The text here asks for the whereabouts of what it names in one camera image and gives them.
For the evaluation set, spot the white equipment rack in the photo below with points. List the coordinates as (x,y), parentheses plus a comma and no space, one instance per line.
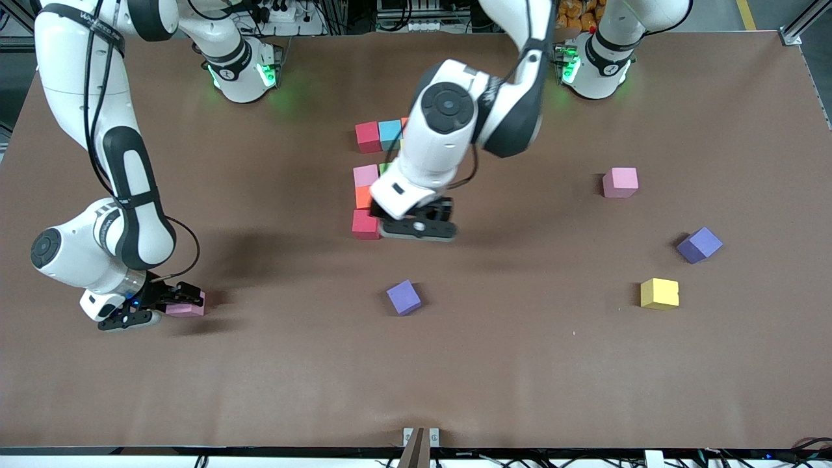
(416,25)

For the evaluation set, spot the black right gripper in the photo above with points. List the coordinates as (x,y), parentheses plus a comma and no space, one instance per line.
(158,293)

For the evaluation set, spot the blue foam cube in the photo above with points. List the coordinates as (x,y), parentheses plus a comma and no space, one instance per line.
(390,134)

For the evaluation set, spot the white plastic box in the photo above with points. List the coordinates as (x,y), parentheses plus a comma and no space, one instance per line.
(653,460)

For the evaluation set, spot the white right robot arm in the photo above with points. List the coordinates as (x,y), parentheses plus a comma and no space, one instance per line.
(78,260)

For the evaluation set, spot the yellow foam cube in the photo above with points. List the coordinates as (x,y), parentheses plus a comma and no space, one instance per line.
(660,294)

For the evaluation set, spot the orange fruit net bag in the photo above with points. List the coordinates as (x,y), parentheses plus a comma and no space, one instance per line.
(578,13)

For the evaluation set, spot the pink foam cube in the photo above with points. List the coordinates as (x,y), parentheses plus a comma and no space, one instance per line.
(365,175)
(192,311)
(621,183)

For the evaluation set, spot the purple foam cube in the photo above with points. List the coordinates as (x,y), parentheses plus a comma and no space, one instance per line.
(403,298)
(699,246)

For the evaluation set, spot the metal table edge bracket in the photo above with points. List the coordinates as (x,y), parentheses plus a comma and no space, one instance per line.
(407,435)

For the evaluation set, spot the white power strip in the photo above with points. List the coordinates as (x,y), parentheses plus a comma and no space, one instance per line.
(286,16)

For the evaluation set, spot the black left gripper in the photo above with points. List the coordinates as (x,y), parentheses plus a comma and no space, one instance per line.
(440,209)

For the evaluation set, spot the red foam cube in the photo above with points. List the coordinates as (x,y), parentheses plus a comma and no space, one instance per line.
(365,224)
(368,138)

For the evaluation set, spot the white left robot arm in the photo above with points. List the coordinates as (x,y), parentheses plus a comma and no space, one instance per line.
(442,143)

